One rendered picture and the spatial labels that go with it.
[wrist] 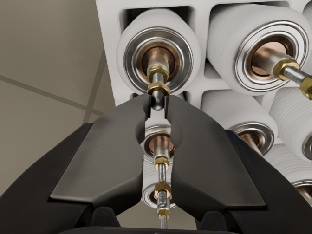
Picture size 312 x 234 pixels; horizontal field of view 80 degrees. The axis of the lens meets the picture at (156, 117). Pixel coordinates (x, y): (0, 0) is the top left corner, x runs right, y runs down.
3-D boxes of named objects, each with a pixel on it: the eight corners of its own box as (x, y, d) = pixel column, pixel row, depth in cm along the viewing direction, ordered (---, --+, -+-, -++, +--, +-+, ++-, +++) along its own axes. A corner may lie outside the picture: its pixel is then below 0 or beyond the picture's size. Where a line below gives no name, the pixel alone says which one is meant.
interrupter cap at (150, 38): (144, 9, 18) (143, 9, 17) (206, 50, 20) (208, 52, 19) (113, 74, 22) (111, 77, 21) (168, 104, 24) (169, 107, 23)
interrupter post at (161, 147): (151, 139, 27) (150, 155, 24) (168, 136, 26) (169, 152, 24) (154, 151, 28) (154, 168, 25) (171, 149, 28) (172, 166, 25)
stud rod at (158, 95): (161, 62, 19) (162, 97, 13) (164, 71, 19) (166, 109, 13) (152, 65, 19) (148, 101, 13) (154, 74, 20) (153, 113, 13)
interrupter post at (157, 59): (154, 48, 20) (153, 56, 17) (173, 59, 20) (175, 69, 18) (143, 67, 21) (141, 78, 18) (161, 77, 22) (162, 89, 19)
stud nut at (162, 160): (166, 168, 25) (166, 173, 24) (153, 166, 25) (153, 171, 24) (169, 157, 24) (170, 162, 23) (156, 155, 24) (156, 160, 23)
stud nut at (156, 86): (166, 78, 14) (167, 82, 13) (172, 97, 15) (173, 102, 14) (142, 85, 14) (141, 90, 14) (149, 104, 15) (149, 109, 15)
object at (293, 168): (237, 148, 51) (270, 212, 36) (233, 120, 46) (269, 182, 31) (275, 139, 49) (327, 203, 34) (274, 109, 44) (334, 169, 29)
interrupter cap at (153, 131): (129, 127, 26) (128, 130, 25) (184, 118, 25) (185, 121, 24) (142, 165, 30) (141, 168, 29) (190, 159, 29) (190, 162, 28)
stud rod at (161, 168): (164, 156, 26) (166, 209, 20) (157, 155, 26) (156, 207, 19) (165, 151, 25) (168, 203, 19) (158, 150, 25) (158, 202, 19)
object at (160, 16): (148, -7, 32) (139, -9, 17) (193, 24, 35) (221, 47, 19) (124, 44, 37) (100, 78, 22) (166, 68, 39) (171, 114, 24)
